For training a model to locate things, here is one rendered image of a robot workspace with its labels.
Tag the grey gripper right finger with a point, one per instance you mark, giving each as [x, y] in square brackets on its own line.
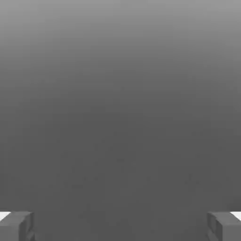
[226, 226]

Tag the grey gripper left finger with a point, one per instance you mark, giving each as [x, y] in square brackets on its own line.
[15, 226]

